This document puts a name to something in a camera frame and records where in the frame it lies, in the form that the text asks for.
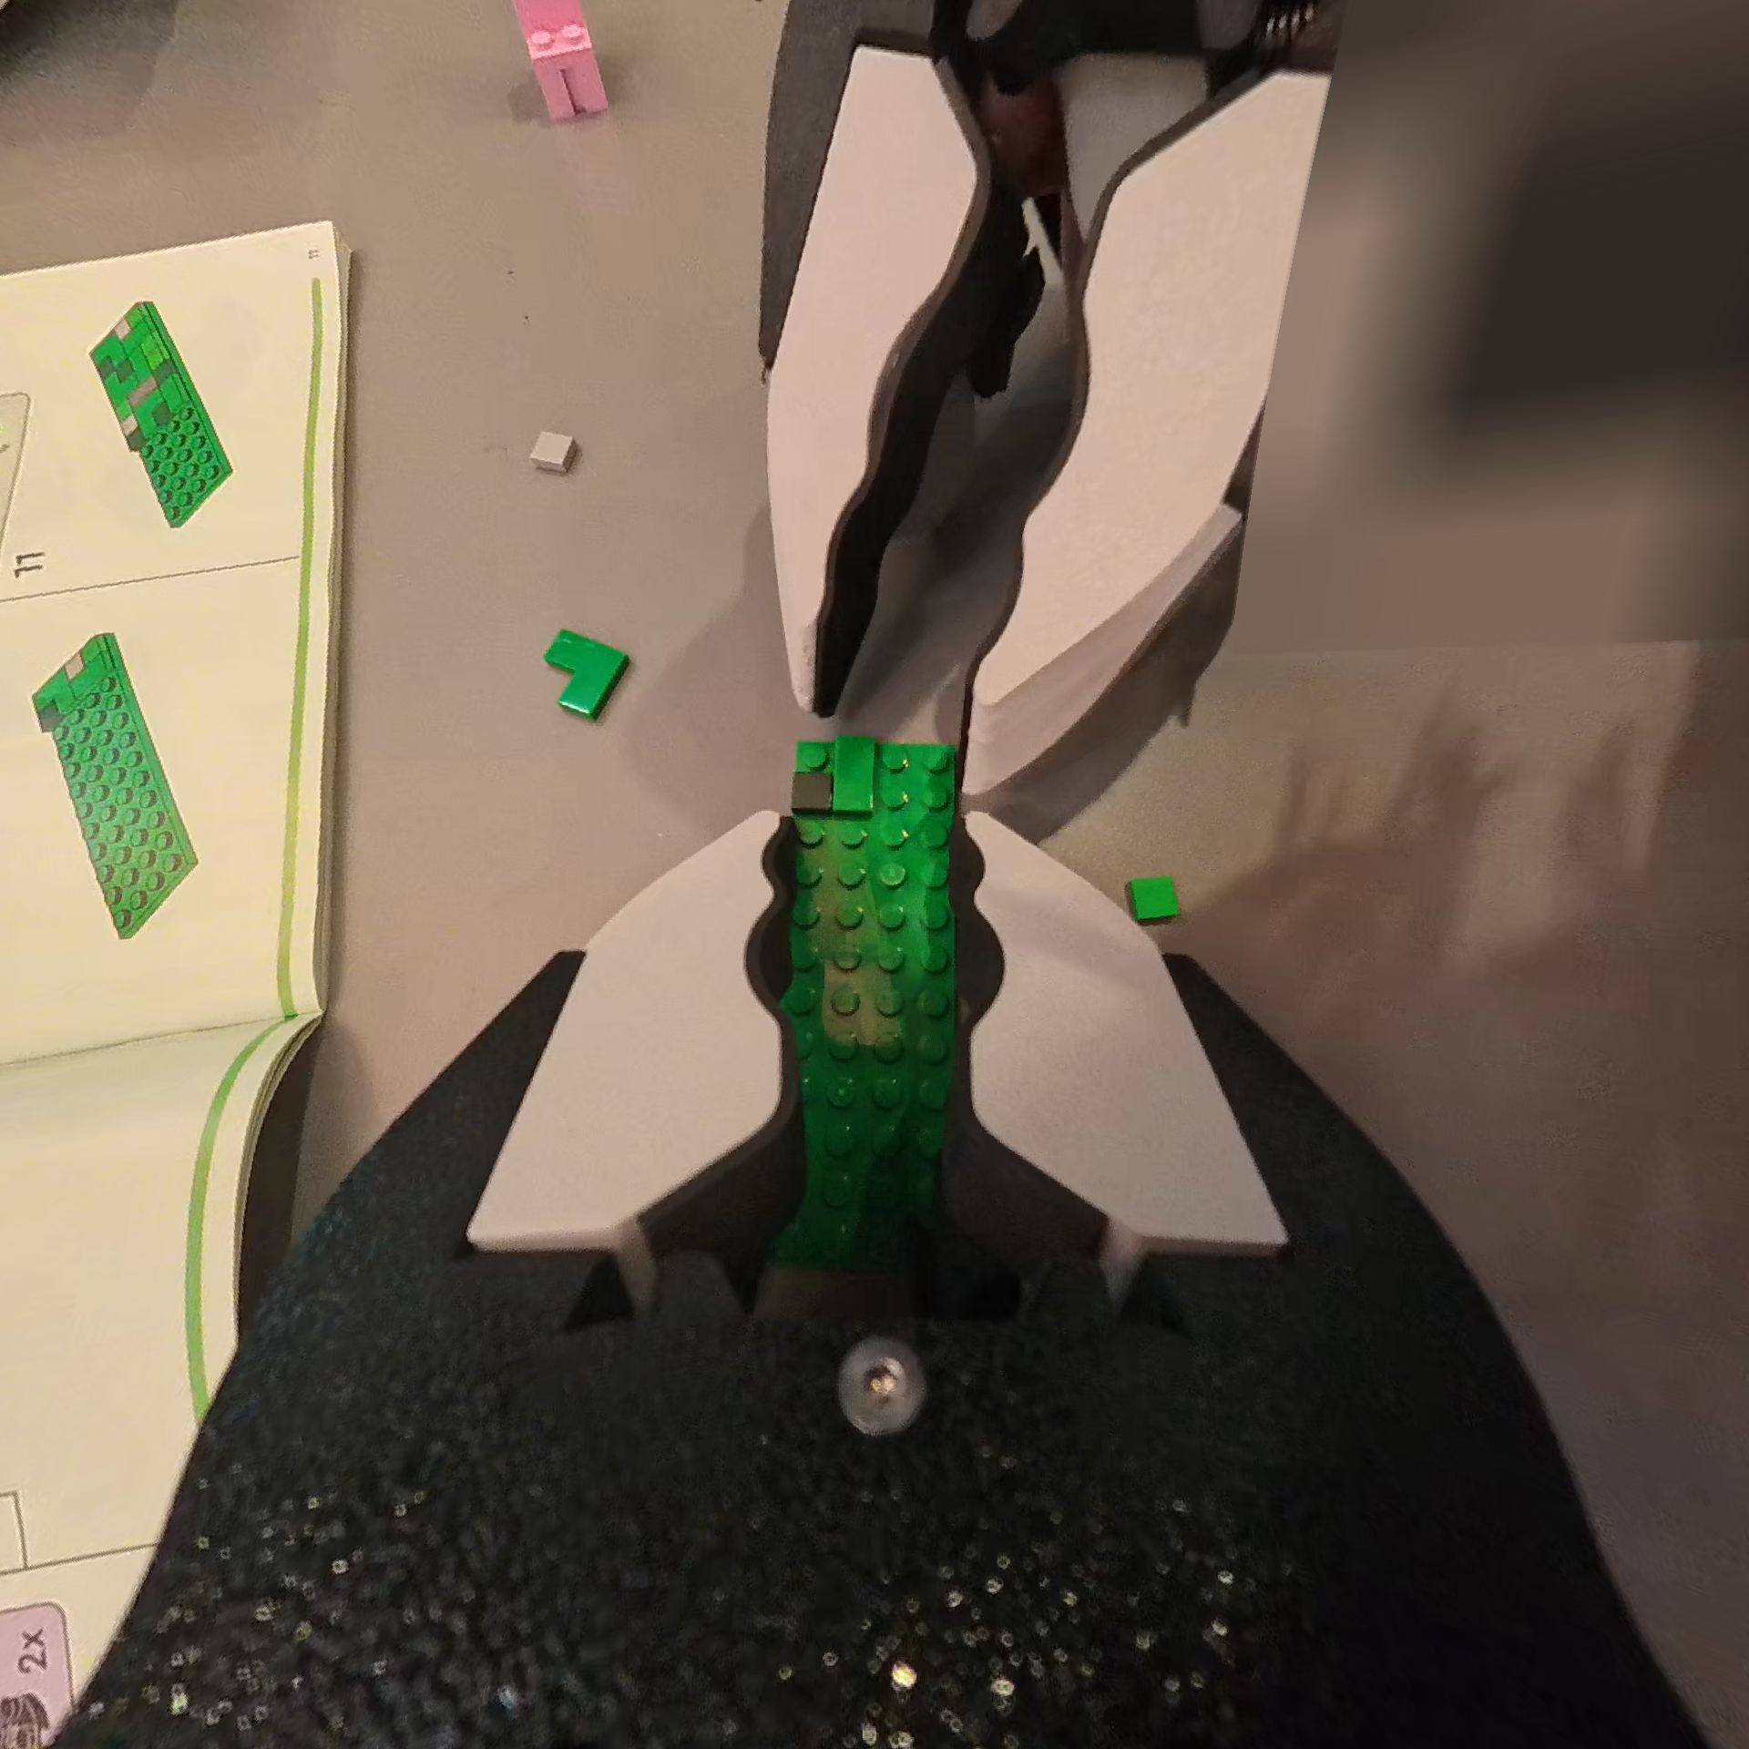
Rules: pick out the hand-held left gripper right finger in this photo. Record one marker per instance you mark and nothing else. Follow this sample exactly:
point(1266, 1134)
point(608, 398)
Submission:
point(1121, 1094)

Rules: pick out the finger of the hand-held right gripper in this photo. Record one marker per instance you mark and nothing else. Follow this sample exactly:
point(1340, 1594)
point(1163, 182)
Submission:
point(1163, 410)
point(862, 274)

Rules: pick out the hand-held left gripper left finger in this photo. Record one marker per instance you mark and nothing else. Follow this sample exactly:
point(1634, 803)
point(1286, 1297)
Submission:
point(615, 1094)

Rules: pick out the green studded brick plate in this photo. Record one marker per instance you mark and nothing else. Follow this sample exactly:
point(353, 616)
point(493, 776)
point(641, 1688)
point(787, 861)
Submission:
point(882, 986)

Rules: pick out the small dark green brick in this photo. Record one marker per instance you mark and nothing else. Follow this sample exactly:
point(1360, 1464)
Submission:
point(814, 787)

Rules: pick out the small green square tile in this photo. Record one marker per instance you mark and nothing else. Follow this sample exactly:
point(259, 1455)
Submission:
point(1153, 898)

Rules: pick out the small grey square tile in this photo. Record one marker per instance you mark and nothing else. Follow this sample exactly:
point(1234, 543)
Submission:
point(556, 453)

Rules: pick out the small pink brick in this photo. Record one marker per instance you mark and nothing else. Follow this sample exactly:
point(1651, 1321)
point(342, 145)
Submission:
point(560, 55)

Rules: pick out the green L-shaped brick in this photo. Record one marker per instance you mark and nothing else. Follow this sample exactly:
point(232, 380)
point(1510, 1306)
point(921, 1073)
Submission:
point(579, 675)

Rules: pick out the building instruction booklet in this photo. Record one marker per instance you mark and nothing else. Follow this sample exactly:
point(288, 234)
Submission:
point(138, 820)

